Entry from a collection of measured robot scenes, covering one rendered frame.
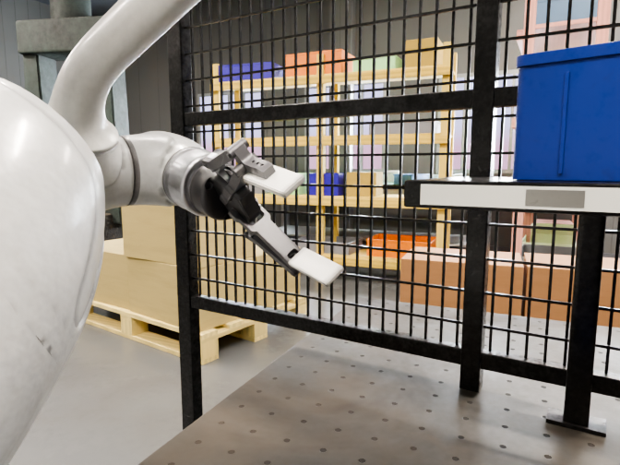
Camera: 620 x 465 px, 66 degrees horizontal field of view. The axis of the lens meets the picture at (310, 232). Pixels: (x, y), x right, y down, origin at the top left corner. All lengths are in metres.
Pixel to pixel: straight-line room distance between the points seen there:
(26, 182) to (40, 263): 0.03
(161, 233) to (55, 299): 2.53
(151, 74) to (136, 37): 7.89
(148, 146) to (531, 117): 0.49
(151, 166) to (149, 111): 7.79
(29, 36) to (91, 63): 5.12
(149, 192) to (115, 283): 2.55
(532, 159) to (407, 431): 0.38
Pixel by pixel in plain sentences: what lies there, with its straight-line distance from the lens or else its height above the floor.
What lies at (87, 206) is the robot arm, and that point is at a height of 1.03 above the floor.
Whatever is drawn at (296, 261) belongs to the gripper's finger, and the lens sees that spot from 0.59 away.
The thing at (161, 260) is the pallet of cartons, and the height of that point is 0.52.
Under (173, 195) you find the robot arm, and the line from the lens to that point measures 0.68.
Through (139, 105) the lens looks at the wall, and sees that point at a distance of 8.63.
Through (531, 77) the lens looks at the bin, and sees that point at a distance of 0.57.
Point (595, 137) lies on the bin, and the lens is 0.55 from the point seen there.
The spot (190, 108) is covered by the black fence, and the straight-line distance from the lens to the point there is 1.07.
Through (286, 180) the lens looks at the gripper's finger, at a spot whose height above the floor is 1.03.
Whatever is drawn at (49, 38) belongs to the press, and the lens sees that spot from 5.60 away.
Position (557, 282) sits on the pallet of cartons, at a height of 0.59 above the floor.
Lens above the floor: 1.04
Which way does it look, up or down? 8 degrees down
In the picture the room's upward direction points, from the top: straight up
